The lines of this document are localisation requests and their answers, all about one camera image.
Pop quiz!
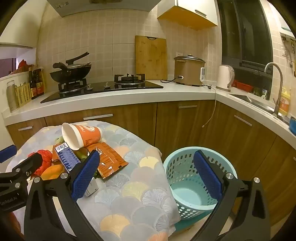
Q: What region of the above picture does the red plastic bag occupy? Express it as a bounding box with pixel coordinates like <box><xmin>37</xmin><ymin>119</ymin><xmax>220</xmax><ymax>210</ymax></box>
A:
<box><xmin>27</xmin><ymin>149</ymin><xmax>54</xmax><ymax>176</ymax></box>

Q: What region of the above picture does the orange snack wrapper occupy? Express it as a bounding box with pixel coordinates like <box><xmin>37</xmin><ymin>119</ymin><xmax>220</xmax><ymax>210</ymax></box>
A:
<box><xmin>87</xmin><ymin>142</ymin><xmax>129</xmax><ymax>179</ymax></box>

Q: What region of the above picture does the steel sink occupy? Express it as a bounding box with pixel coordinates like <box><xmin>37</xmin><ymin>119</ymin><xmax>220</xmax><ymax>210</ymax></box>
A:
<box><xmin>228</xmin><ymin>93</ymin><xmax>289</xmax><ymax>123</ymax></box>

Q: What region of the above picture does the black wok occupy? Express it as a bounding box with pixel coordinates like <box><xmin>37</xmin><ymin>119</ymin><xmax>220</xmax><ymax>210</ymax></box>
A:
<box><xmin>50</xmin><ymin>62</ymin><xmax>92</xmax><ymax>83</ymax></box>

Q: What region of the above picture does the orange bread loaf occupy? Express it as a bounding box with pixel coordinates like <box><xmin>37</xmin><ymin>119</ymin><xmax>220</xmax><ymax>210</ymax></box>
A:
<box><xmin>40</xmin><ymin>164</ymin><xmax>66</xmax><ymax>181</ymax></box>

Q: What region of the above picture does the dark window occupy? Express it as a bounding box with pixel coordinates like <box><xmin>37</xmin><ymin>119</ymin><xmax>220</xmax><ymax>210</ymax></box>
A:
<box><xmin>217</xmin><ymin>0</ymin><xmax>274</xmax><ymax>95</ymax></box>

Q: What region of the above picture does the teal plastic basket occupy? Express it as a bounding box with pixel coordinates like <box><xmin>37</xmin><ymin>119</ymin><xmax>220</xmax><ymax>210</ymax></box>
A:
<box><xmin>163</xmin><ymin>146</ymin><xmax>238</xmax><ymax>220</ymax></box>

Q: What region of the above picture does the dark sauce bottle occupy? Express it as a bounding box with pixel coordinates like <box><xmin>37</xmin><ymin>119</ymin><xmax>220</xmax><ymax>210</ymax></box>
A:
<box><xmin>28</xmin><ymin>67</ymin><xmax>38</xmax><ymax>100</ymax></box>
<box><xmin>35</xmin><ymin>68</ymin><xmax>45</xmax><ymax>96</ymax></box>

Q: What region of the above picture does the orange and white paper cup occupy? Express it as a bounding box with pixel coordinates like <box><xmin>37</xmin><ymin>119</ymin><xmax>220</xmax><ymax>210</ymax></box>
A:
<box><xmin>61</xmin><ymin>123</ymin><xmax>102</xmax><ymax>151</ymax></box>

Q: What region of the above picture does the yellow plastic basket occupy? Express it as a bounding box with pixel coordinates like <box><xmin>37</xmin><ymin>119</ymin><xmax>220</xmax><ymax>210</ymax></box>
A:
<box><xmin>15</xmin><ymin>82</ymin><xmax>32</xmax><ymax>107</ymax></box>

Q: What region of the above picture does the red plastic container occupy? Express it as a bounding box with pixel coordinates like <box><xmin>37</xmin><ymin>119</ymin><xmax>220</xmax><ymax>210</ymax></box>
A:
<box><xmin>232</xmin><ymin>80</ymin><xmax>253</xmax><ymax>91</ymax></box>

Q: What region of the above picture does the silver faucet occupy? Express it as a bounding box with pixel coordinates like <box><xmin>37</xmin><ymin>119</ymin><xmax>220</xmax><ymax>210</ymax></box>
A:
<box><xmin>264</xmin><ymin>62</ymin><xmax>284</xmax><ymax>116</ymax></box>

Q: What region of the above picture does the black power cord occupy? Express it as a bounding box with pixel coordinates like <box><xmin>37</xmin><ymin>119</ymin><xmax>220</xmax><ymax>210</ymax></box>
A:
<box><xmin>161</xmin><ymin>76</ymin><xmax>184</xmax><ymax>84</ymax></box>

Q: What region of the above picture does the range hood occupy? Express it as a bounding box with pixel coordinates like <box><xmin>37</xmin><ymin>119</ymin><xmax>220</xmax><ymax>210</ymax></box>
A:
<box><xmin>46</xmin><ymin>0</ymin><xmax>162</xmax><ymax>18</ymax></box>

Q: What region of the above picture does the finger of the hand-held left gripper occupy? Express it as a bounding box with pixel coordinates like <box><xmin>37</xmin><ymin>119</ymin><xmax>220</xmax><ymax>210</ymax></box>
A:
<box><xmin>0</xmin><ymin>145</ymin><xmax>17</xmax><ymax>164</ymax></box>
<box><xmin>6</xmin><ymin>153</ymin><xmax>43</xmax><ymax>180</ymax></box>

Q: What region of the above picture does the blue drink carton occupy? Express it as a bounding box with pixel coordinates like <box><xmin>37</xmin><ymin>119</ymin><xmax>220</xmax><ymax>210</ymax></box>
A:
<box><xmin>56</xmin><ymin>142</ymin><xmax>99</xmax><ymax>197</ymax></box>

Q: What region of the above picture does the brown green fruit peel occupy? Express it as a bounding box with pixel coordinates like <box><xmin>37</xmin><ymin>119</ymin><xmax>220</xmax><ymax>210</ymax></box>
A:
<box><xmin>75</xmin><ymin>148</ymin><xmax>90</xmax><ymax>163</ymax></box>

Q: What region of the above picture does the yellow dish soap bottle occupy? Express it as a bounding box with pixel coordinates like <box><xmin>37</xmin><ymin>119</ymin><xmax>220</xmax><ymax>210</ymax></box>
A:
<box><xmin>279</xmin><ymin>89</ymin><xmax>291</xmax><ymax>117</ymax></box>

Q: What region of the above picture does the black pan lid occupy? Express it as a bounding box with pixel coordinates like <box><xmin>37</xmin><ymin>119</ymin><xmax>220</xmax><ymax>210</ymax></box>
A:
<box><xmin>53</xmin><ymin>52</ymin><xmax>92</xmax><ymax>70</ymax></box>

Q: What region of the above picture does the white power cord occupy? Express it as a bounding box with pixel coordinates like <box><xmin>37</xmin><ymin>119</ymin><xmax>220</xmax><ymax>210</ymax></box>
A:
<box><xmin>202</xmin><ymin>85</ymin><xmax>217</xmax><ymax>128</ymax></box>

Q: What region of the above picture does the person's left forearm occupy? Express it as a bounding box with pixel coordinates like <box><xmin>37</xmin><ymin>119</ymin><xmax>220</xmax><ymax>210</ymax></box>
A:
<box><xmin>8</xmin><ymin>212</ymin><xmax>25</xmax><ymax>234</ymax></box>

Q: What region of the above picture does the black gas stove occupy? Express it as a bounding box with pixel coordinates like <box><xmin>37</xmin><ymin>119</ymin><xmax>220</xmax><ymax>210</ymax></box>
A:
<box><xmin>40</xmin><ymin>74</ymin><xmax>164</xmax><ymax>104</ymax></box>

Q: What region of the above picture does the wooden cutting board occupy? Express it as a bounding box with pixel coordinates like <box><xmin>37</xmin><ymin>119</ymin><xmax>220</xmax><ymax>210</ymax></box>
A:
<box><xmin>135</xmin><ymin>35</ymin><xmax>168</xmax><ymax>81</ymax></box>

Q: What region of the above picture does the clear storage jar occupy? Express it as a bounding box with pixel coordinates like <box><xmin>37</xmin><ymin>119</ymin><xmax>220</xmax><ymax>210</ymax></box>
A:
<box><xmin>6</xmin><ymin>80</ymin><xmax>19</xmax><ymax>113</ymax></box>

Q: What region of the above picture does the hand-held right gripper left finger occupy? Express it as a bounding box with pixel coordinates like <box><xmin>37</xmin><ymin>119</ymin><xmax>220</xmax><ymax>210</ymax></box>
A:
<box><xmin>24</xmin><ymin>150</ymin><xmax>102</xmax><ymax>241</ymax></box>

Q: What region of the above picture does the brown rice cooker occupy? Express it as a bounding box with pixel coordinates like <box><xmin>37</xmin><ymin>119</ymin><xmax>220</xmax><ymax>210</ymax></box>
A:
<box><xmin>174</xmin><ymin>55</ymin><xmax>206</xmax><ymax>87</ymax></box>

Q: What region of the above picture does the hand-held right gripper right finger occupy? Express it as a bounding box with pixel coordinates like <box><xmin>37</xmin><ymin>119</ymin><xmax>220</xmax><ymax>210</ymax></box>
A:
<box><xmin>185</xmin><ymin>150</ymin><xmax>271</xmax><ymax>241</ymax></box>

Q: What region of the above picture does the white upper cabinet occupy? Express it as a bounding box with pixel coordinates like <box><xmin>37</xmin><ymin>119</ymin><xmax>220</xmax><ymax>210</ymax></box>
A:
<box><xmin>157</xmin><ymin>0</ymin><xmax>219</xmax><ymax>30</ymax></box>

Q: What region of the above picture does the wooden lower cabinet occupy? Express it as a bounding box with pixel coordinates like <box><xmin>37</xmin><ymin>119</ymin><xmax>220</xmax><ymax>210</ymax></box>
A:
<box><xmin>6</xmin><ymin>100</ymin><xmax>296</xmax><ymax>227</ymax></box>

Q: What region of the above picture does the white electric kettle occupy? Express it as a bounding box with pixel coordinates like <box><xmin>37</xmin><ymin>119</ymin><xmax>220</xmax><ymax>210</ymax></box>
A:
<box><xmin>216</xmin><ymin>65</ymin><xmax>235</xmax><ymax>92</ymax></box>

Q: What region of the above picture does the fan-patterned tablecloth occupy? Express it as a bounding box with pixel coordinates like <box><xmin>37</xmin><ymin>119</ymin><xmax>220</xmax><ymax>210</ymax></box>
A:
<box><xmin>5</xmin><ymin>119</ymin><xmax>182</xmax><ymax>241</ymax></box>

